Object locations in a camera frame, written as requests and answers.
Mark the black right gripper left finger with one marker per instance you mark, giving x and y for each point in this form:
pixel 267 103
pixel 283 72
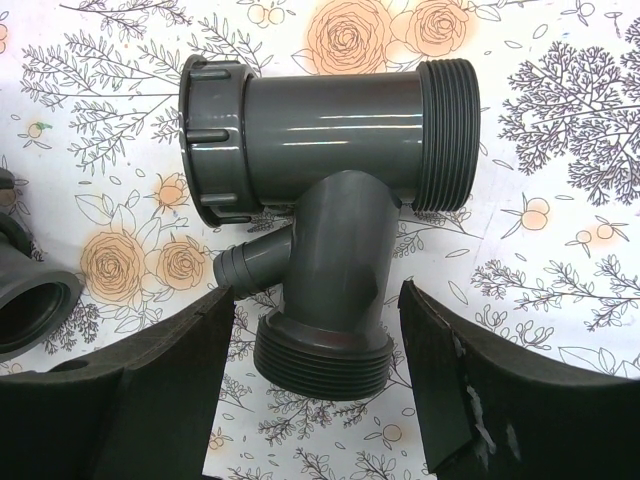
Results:
pixel 139 408

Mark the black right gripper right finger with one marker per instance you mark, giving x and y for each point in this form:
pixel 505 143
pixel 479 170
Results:
pixel 490 409

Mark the grey tee pipe fitting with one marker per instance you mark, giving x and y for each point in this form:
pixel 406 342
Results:
pixel 347 152

